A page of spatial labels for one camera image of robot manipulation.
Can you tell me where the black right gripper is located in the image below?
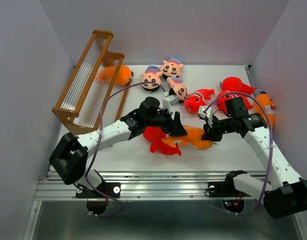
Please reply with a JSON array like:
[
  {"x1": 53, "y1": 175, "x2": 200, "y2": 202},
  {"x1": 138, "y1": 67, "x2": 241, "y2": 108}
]
[{"x1": 199, "y1": 114, "x2": 235, "y2": 142}]

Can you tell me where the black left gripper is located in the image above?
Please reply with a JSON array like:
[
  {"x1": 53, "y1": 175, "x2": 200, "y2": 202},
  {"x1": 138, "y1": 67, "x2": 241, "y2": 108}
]
[{"x1": 145, "y1": 106, "x2": 187, "y2": 138}]

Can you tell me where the red shark plush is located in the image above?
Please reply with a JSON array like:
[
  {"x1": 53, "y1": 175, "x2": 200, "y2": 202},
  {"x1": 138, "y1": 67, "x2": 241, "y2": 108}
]
[
  {"x1": 215, "y1": 90, "x2": 253, "y2": 114},
  {"x1": 220, "y1": 76, "x2": 257, "y2": 95},
  {"x1": 183, "y1": 88, "x2": 215, "y2": 114},
  {"x1": 142, "y1": 126, "x2": 182, "y2": 156}
]

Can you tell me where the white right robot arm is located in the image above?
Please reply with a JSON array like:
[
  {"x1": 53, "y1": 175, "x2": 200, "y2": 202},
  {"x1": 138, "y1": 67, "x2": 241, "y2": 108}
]
[{"x1": 198, "y1": 97, "x2": 307, "y2": 219}]

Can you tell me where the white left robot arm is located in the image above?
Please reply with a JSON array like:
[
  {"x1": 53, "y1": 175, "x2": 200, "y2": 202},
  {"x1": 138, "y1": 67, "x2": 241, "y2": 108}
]
[{"x1": 49, "y1": 97, "x2": 187, "y2": 197}]

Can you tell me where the wooden toy shelf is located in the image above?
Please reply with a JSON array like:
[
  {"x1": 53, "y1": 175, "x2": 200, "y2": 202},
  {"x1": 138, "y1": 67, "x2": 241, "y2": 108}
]
[{"x1": 52, "y1": 30, "x2": 132, "y2": 135}]

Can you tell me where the cartoon boy doll lower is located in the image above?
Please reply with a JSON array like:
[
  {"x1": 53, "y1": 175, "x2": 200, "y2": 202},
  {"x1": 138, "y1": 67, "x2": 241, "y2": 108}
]
[{"x1": 167, "y1": 75, "x2": 188, "y2": 103}]

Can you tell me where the red shark plush back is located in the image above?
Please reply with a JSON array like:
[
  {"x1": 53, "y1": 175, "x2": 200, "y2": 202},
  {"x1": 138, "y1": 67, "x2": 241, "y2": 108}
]
[{"x1": 220, "y1": 76, "x2": 257, "y2": 95}]

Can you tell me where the cartoon boy doll upper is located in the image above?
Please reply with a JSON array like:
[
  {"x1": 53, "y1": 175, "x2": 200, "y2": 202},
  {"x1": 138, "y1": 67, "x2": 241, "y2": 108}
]
[{"x1": 159, "y1": 57, "x2": 184, "y2": 80}]

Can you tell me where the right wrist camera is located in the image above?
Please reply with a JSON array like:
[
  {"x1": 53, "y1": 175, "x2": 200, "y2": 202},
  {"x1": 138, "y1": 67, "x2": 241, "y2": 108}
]
[{"x1": 197, "y1": 105, "x2": 214, "y2": 127}]

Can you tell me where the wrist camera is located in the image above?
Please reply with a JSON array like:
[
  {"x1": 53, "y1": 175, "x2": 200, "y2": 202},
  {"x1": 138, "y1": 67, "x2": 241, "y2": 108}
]
[
  {"x1": 162, "y1": 95, "x2": 180, "y2": 112},
  {"x1": 197, "y1": 105, "x2": 214, "y2": 127}
]

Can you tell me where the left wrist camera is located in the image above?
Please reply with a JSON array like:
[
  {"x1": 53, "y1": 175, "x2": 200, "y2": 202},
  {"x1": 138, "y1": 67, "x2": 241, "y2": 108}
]
[{"x1": 162, "y1": 95, "x2": 180, "y2": 112}]

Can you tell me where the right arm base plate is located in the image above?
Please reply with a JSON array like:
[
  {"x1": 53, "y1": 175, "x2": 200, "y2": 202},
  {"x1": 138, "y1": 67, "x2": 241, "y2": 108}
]
[{"x1": 204, "y1": 181, "x2": 235, "y2": 198}]

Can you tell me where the aluminium frame rail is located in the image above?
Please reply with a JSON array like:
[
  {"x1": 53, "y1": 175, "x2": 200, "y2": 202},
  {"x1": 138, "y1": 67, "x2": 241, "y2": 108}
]
[{"x1": 34, "y1": 171, "x2": 300, "y2": 202}]

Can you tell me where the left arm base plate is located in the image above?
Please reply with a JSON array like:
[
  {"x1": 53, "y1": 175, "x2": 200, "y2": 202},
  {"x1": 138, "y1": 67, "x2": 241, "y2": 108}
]
[{"x1": 75, "y1": 182, "x2": 122, "y2": 199}]

